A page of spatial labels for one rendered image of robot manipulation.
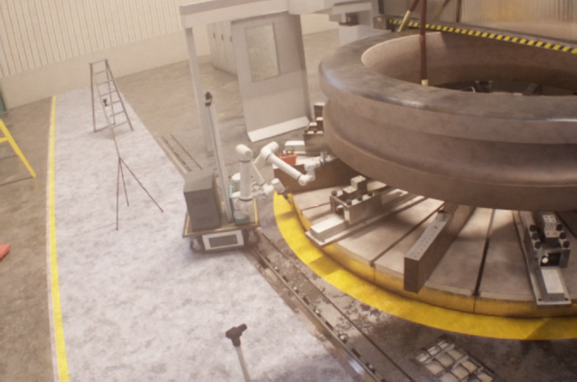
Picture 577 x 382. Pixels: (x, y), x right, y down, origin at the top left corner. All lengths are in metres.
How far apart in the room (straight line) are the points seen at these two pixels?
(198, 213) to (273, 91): 3.97
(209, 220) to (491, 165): 3.12
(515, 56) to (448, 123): 4.55
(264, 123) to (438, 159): 4.97
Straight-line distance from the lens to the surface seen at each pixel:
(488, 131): 4.11
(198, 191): 5.28
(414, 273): 4.09
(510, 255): 4.76
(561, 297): 4.21
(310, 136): 6.83
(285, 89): 8.90
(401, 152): 4.69
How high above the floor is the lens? 3.08
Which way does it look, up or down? 24 degrees down
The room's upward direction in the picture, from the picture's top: 7 degrees counter-clockwise
